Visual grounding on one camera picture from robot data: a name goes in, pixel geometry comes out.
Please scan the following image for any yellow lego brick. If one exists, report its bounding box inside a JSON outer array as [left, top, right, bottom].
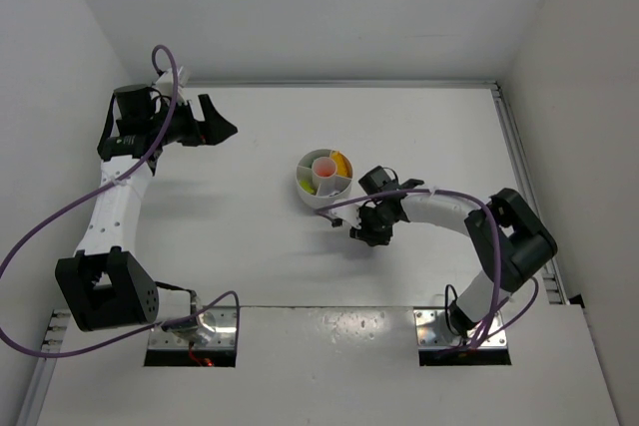
[[330, 151, 350, 178]]

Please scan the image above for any lime green curved lego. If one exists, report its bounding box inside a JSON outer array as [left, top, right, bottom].
[[300, 180, 316, 196]]

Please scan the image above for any small orange lego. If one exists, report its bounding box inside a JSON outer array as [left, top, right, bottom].
[[312, 157, 337, 178]]

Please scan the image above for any dark green lego wedge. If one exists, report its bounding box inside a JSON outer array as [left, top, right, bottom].
[[299, 157, 315, 169]]

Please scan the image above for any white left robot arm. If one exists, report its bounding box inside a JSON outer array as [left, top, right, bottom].
[[55, 85, 238, 331]]

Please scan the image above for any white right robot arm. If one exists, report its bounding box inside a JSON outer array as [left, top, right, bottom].
[[350, 166, 558, 338]]

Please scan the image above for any white round divided container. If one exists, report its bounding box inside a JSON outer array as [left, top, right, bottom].
[[296, 149, 353, 209]]

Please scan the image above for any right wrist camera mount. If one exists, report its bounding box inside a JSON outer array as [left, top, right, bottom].
[[327, 204, 361, 229]]

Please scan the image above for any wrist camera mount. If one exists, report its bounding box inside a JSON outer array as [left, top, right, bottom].
[[152, 66, 190, 105], [327, 204, 361, 229]]

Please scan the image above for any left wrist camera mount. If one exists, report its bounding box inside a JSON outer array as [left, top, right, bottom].
[[152, 66, 190, 105]]

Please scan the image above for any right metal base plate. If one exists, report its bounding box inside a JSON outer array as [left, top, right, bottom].
[[413, 307, 508, 352]]

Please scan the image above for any metal base plate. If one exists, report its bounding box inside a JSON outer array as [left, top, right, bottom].
[[413, 307, 508, 352], [147, 307, 238, 352]]

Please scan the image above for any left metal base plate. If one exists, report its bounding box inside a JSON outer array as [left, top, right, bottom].
[[147, 307, 238, 352]]

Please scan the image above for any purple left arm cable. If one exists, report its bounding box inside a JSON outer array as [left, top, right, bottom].
[[0, 44, 240, 360]]

